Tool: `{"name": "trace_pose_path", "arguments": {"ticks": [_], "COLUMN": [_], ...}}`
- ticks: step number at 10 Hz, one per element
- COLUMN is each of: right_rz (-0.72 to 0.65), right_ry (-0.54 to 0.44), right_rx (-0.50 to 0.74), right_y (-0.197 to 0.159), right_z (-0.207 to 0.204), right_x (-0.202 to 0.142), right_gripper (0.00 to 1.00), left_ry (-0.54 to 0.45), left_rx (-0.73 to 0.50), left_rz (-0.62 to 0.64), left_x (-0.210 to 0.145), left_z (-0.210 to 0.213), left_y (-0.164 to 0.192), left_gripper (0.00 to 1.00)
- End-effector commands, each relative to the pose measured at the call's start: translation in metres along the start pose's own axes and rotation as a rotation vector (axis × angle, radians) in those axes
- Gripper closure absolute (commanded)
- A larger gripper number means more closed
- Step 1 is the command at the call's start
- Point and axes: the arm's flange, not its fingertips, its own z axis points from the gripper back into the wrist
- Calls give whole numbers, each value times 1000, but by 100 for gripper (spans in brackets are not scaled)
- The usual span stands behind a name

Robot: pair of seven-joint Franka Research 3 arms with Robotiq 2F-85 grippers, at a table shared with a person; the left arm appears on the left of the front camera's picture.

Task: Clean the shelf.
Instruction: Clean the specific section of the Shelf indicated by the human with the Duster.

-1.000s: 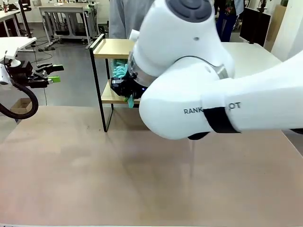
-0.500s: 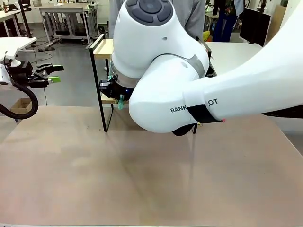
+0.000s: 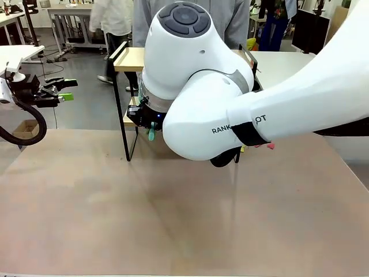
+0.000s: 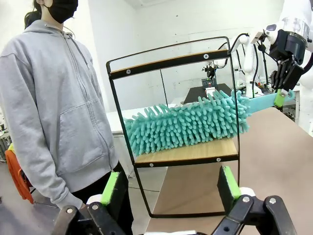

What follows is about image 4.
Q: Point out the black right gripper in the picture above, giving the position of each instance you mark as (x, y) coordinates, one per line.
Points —
(291, 45)

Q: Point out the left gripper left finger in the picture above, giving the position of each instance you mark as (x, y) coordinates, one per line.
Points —
(115, 195)

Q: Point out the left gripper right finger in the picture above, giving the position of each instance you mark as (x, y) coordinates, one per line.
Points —
(227, 191)

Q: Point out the teal microfibre duster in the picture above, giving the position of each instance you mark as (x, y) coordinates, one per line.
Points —
(183, 127)

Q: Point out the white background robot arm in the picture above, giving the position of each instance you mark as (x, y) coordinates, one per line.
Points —
(234, 60)
(249, 63)

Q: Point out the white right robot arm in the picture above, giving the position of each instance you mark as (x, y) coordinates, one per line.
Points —
(300, 7)

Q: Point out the person's right forearm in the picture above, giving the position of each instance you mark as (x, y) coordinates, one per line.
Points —
(49, 176)

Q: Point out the black background table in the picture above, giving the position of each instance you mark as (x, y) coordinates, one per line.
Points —
(195, 94)

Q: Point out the orange chair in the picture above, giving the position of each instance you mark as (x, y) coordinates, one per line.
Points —
(17, 171)

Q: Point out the person in grey hoodie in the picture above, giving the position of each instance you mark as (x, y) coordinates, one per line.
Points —
(49, 85)

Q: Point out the black face mask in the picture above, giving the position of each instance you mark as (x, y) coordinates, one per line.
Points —
(62, 11)

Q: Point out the wooden shelf black metal frame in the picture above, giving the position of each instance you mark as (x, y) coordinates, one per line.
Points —
(185, 149)

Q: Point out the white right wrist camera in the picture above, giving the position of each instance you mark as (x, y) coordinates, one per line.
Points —
(258, 36)

